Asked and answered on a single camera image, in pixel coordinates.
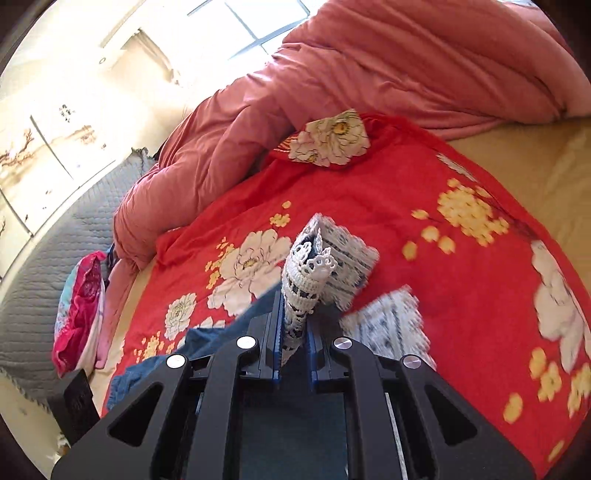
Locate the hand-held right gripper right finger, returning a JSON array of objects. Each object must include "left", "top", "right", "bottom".
[{"left": 306, "top": 322, "right": 537, "bottom": 480}]

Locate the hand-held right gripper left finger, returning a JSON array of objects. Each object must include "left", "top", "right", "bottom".
[{"left": 51, "top": 286, "right": 284, "bottom": 480}]

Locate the magenta clothes pile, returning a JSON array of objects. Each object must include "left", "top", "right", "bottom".
[{"left": 51, "top": 251, "right": 110, "bottom": 376}]

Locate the light pink cloth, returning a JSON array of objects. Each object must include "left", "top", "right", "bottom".
[{"left": 95, "top": 258, "right": 139, "bottom": 370}]

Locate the grey quilted headboard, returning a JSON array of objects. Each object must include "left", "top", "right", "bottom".
[{"left": 0, "top": 148, "right": 154, "bottom": 403}]

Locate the red floral blanket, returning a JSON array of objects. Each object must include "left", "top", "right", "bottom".
[{"left": 104, "top": 110, "right": 591, "bottom": 480}]

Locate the salmon pink quilt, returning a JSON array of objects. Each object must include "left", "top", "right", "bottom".
[{"left": 113, "top": 0, "right": 588, "bottom": 273}]

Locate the beige bed sheet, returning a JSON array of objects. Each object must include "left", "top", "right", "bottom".
[{"left": 90, "top": 113, "right": 591, "bottom": 416}]

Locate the bright window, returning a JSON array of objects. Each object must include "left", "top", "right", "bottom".
[{"left": 185, "top": 0, "right": 317, "bottom": 58}]

